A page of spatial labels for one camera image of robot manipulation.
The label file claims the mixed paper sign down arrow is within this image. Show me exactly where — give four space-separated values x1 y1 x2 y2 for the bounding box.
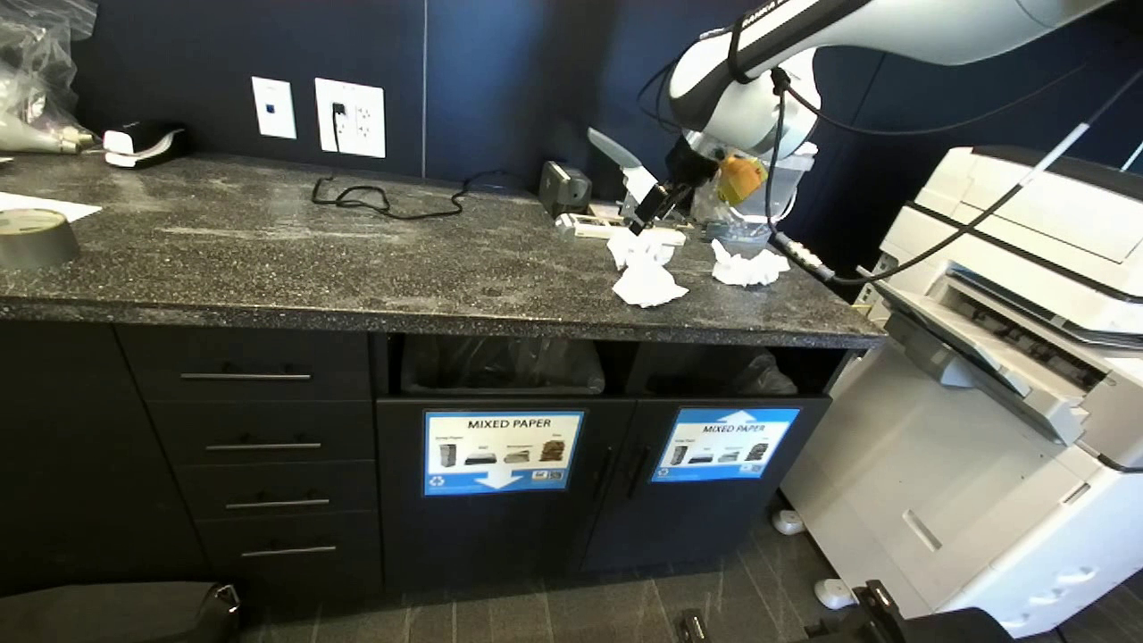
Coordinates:
422 408 587 500

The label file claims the small black box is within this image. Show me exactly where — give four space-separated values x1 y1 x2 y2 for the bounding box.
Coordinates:
536 158 598 217

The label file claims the large white printer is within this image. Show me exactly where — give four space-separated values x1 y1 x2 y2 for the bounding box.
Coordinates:
778 144 1143 638

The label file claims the clear plastic bucket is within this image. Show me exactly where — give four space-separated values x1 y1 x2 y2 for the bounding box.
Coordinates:
691 139 822 259

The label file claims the silver drawer handle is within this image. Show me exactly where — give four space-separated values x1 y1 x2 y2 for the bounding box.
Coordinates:
223 497 337 513
236 541 338 562
174 366 314 384
205 440 325 458

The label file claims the clear plastic bag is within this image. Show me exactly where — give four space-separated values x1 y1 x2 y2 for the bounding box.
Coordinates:
0 0 101 158

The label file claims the black rounded case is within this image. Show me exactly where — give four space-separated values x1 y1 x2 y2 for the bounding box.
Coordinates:
0 577 245 643

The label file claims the orange wrist camera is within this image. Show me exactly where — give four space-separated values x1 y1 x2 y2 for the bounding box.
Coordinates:
710 148 773 205

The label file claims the black recycling bin lid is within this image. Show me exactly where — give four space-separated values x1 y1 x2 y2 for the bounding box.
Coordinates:
0 146 886 600

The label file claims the black robot cable with connector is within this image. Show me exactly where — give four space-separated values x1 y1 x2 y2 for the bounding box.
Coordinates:
726 0 1143 289

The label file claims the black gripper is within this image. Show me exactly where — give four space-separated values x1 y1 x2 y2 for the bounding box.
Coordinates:
620 132 726 239

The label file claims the thin black power cable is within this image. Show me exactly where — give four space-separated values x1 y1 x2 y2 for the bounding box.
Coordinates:
310 167 541 223

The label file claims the mixed paper sign up arrow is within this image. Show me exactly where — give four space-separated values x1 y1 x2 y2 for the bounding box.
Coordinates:
648 403 803 485

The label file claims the dark grey round dish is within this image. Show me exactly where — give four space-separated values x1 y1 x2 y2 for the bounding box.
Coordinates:
0 203 81 271

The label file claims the large white wall outlet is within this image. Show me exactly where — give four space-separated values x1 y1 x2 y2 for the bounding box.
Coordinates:
310 75 389 160

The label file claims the small white wall plate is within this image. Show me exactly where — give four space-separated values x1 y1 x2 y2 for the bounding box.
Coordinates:
245 70 299 144

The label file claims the flat white paper sheet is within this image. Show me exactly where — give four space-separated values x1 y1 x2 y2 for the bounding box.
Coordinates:
0 188 108 229

